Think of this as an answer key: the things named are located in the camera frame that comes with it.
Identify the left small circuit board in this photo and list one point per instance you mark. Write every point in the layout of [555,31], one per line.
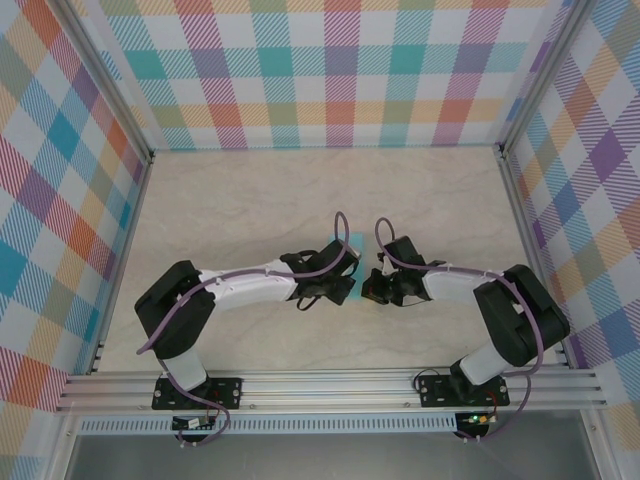
[192,424]

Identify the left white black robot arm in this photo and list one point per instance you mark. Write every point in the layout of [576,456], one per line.
[250,289]

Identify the right small circuit board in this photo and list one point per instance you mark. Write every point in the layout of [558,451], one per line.
[477,419]

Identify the aluminium frame post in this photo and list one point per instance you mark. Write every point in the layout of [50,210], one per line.
[542,75]
[107,85]

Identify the grey metal sheet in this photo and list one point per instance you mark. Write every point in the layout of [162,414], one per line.
[325,457]

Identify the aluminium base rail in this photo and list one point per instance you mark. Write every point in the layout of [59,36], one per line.
[325,387]

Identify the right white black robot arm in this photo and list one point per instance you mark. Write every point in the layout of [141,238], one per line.
[450,286]

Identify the small circuit board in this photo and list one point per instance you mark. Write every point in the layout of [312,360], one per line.
[192,424]
[477,419]

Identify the light blue paper sheet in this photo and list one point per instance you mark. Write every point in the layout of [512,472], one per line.
[356,236]

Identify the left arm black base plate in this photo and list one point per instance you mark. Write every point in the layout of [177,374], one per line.
[227,392]

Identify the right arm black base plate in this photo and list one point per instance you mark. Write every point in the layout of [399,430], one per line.
[435,392]

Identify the aluminium side rail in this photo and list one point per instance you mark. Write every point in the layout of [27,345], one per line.
[120,260]
[530,260]

